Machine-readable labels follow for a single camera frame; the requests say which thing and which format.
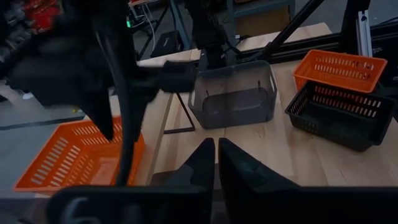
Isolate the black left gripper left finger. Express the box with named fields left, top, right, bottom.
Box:
left=149, top=138, right=216, bottom=189

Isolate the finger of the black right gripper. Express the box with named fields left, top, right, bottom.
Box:
left=79, top=90, right=114, bottom=141
left=124, top=90, right=149, bottom=142

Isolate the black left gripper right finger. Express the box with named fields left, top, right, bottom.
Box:
left=218, top=138, right=301, bottom=189

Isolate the orange perforated plastic basket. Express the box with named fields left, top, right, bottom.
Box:
left=292, top=49, right=389, bottom=94
left=12, top=115, right=146, bottom=194

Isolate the translucent grey plastic bin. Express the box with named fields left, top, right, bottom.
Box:
left=187, top=60, right=278, bottom=131

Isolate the black perforated plastic basket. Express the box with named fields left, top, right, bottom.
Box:
left=284, top=80, right=396, bottom=153

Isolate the red storage bin rack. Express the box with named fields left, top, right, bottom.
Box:
left=23, top=0, right=63, bottom=34

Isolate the black equipment case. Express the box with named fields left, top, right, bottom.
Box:
left=150, top=30, right=182, bottom=59

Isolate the brown cardboard box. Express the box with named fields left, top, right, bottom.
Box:
left=235, top=6, right=292, bottom=37

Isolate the silver aluminium extrusion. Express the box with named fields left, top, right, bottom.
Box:
left=356, top=10, right=373, bottom=58

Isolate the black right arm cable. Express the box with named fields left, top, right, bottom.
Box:
left=95, top=29, right=136, bottom=187

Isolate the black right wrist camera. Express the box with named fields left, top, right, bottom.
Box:
left=160, top=60, right=197, bottom=94

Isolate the black aluminium rig frame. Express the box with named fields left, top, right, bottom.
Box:
left=236, top=0, right=398, bottom=122

